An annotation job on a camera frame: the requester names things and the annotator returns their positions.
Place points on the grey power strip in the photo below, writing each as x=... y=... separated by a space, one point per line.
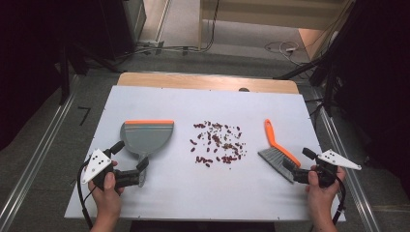
x=151 y=45

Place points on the light wooden furniture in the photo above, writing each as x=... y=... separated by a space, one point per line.
x=257 y=13

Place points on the person's right hand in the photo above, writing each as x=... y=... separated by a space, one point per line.
x=319 y=196

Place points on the dark round table grommet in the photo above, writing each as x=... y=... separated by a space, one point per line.
x=243 y=89

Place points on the black metal stand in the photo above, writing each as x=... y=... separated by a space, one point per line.
x=328 y=90
x=64 y=77

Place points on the grey dustpan with orange edge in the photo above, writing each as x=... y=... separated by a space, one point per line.
x=145 y=138

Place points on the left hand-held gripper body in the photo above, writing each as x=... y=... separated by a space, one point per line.
x=96 y=164

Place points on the person's left hand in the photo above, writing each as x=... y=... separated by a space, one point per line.
x=108 y=196

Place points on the metal floor rail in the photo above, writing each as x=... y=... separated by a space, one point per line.
x=38 y=151
x=348 y=174

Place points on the wooden table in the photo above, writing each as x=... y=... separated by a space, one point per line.
x=193 y=82

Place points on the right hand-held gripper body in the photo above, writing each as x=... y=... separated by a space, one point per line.
x=335 y=159

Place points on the red beans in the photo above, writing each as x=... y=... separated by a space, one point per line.
x=215 y=139

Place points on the orange brush with grey bristles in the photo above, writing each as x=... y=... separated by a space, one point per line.
x=274 y=159

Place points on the white board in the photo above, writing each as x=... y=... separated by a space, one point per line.
x=199 y=193

